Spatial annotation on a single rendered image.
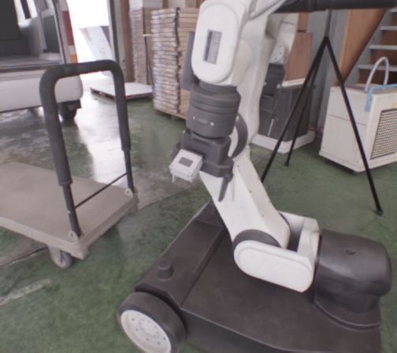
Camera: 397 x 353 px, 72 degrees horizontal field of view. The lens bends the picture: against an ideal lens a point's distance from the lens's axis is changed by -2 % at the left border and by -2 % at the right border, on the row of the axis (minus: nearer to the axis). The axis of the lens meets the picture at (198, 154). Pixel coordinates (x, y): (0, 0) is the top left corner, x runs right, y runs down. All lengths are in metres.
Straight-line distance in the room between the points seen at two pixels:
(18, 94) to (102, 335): 2.19
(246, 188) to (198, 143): 0.27
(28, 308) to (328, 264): 0.96
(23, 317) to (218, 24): 1.06
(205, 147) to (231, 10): 0.23
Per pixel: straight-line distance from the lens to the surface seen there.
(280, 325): 0.83
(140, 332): 0.94
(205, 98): 0.46
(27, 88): 2.82
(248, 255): 0.79
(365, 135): 1.94
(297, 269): 0.78
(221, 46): 0.43
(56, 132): 0.90
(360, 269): 0.80
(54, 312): 1.15
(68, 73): 0.92
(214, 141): 0.50
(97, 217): 1.16
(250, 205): 0.76
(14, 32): 4.80
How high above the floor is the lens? 0.83
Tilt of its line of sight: 23 degrees down
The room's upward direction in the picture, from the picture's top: straight up
